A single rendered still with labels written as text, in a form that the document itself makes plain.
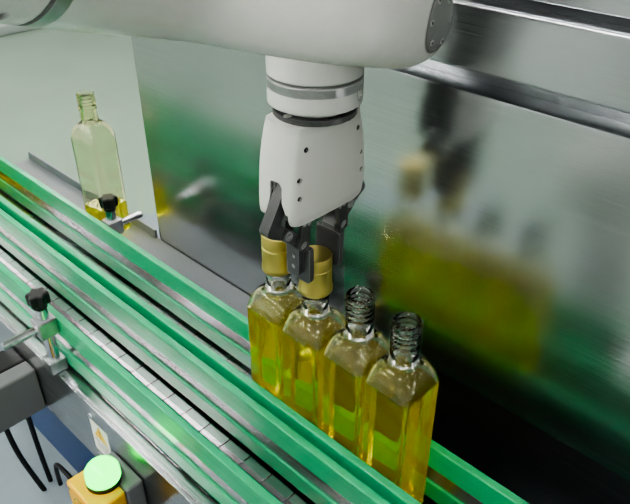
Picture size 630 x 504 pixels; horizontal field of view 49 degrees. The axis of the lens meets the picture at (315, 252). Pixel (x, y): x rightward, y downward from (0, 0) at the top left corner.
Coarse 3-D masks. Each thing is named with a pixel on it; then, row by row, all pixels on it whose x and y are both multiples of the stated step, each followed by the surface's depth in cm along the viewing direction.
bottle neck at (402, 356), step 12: (408, 312) 65; (396, 324) 64; (408, 324) 66; (420, 324) 64; (396, 336) 64; (408, 336) 63; (420, 336) 64; (396, 348) 65; (408, 348) 64; (396, 360) 65; (408, 360) 65
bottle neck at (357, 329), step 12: (360, 288) 68; (348, 300) 67; (360, 300) 67; (372, 300) 67; (348, 312) 68; (360, 312) 67; (372, 312) 68; (348, 324) 69; (360, 324) 68; (372, 324) 69; (348, 336) 69; (360, 336) 69
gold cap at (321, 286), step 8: (320, 248) 70; (328, 248) 70; (320, 256) 69; (328, 256) 69; (320, 264) 68; (328, 264) 69; (320, 272) 69; (328, 272) 69; (320, 280) 69; (328, 280) 70; (304, 288) 70; (312, 288) 70; (320, 288) 70; (328, 288) 71; (312, 296) 70; (320, 296) 70
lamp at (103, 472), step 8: (104, 456) 87; (88, 464) 86; (96, 464) 86; (104, 464) 86; (112, 464) 86; (88, 472) 85; (96, 472) 85; (104, 472) 85; (112, 472) 86; (120, 472) 87; (88, 480) 85; (96, 480) 85; (104, 480) 85; (112, 480) 86; (120, 480) 87; (88, 488) 86; (96, 488) 85; (104, 488) 85; (112, 488) 86
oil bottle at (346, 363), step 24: (336, 336) 70; (384, 336) 71; (336, 360) 70; (360, 360) 68; (336, 384) 72; (360, 384) 69; (336, 408) 74; (360, 408) 71; (336, 432) 76; (360, 432) 73; (360, 456) 75
